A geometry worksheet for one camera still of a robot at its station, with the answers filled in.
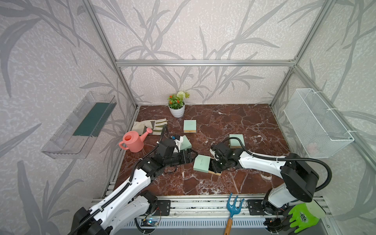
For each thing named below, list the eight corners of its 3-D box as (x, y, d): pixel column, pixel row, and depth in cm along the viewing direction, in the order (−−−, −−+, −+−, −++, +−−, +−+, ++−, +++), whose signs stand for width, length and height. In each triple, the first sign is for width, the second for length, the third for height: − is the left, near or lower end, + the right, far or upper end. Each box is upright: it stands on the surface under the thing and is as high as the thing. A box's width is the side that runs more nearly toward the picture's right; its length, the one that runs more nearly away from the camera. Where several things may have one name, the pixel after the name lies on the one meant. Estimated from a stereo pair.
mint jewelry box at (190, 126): (183, 132, 106) (182, 130, 103) (183, 122, 112) (183, 119, 109) (196, 132, 106) (196, 130, 103) (196, 122, 112) (196, 119, 109)
